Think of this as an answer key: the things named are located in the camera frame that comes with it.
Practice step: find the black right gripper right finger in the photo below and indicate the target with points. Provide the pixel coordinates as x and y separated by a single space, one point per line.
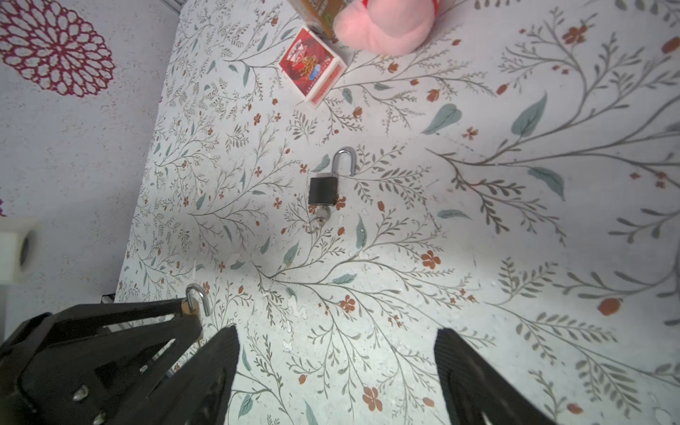
474 392

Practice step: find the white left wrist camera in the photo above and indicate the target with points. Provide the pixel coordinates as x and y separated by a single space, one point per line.
18 245

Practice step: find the black padlock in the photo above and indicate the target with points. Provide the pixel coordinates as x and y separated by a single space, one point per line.
324 190

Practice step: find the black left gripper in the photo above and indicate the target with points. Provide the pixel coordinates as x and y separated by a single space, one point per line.
90 363

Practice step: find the pink plush toy red dress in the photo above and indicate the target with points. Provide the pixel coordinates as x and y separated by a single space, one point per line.
386 27

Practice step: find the small brass padlock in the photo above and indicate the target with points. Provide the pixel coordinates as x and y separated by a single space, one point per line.
196 302

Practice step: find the silver key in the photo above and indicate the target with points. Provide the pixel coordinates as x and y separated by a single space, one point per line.
319 219

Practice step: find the red playing card box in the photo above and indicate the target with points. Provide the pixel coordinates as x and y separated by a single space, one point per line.
311 66

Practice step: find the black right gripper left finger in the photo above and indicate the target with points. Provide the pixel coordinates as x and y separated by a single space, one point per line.
199 392

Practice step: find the amber spice jar black lid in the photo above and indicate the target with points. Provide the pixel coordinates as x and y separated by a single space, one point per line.
319 15

